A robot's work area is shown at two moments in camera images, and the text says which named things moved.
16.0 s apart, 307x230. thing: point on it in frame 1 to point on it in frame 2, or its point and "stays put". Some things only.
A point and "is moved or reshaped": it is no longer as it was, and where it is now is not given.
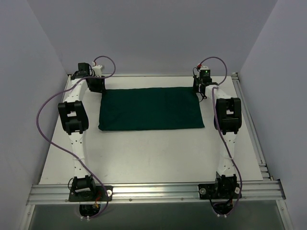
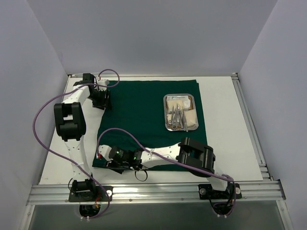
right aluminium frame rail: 265,174 stays put
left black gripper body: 96,85 to 101,101
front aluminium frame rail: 57,194 stays put
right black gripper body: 199,87 to 115,165
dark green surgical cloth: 149,109 is moved or reshaped
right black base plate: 217,191 stays put
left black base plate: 97,195 stays put
